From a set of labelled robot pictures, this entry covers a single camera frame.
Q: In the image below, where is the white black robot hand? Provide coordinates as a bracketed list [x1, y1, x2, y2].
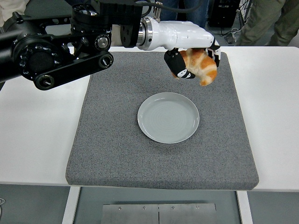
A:
[149, 20, 222, 80]

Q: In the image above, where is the golden brown croissant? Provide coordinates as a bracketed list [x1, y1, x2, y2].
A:
[171, 48, 218, 87]

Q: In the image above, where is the pale grey round plate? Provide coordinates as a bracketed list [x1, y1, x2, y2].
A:
[137, 92, 200, 144]

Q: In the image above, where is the grey metal plate with screws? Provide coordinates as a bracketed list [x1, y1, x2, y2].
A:
[100, 203, 217, 224]

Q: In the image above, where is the person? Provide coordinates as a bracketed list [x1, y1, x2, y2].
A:
[111, 24, 123, 47]
[161, 0, 209, 30]
[0, 0, 30, 28]
[235, 0, 293, 47]

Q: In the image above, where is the black computer box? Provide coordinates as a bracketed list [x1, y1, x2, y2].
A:
[208, 0, 241, 28]

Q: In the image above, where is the grey floor adapter box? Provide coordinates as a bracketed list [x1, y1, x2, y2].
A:
[224, 32, 236, 44]

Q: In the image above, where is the grey speckled mat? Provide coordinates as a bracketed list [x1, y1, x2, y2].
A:
[64, 51, 260, 190]

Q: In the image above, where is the white table leg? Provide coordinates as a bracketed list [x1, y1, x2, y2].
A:
[61, 186, 81, 224]
[235, 190, 253, 224]

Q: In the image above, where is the white desk frame leg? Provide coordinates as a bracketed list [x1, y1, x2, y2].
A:
[238, 0, 252, 31]

